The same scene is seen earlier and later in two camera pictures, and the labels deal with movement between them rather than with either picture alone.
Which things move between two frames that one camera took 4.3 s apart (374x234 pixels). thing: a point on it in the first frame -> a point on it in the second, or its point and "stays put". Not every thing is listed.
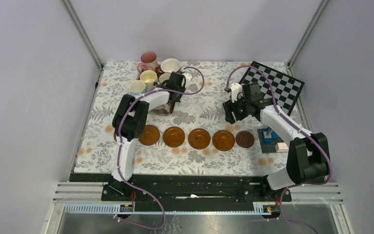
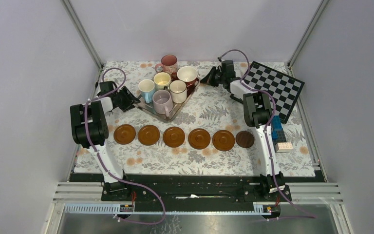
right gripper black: [229, 107] -> [208, 79]
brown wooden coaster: [174, 136] stays put
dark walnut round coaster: [244, 139] stays put
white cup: [169, 65] -> [188, 74]
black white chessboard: [287, 88] stays put
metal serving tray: [167, 110] -> [176, 108]
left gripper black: [183, 87] -> [130, 99]
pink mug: [148, 62] -> [169, 64]
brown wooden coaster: [150, 135] stays put
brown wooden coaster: [199, 138] stays put
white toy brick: [281, 147] stays put
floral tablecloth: [197, 139] stays put
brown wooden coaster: [223, 140] stays put
